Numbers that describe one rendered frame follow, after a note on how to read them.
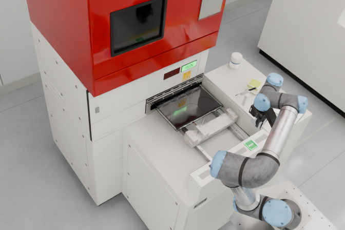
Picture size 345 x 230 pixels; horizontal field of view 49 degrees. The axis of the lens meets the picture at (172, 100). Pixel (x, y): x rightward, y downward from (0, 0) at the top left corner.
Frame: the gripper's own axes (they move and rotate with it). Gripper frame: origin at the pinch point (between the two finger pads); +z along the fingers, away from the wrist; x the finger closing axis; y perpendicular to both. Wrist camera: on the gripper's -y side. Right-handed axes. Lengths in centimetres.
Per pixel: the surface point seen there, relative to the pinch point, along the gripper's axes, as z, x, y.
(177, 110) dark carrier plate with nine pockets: 21, 14, 47
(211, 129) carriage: 22.6, 5.6, 25.3
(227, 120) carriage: 22.6, -7.6, 25.5
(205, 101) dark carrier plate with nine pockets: 20.7, -5.0, 43.1
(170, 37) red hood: -32, 21, 54
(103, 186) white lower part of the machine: 81, 60, 59
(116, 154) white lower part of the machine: 52, 50, 59
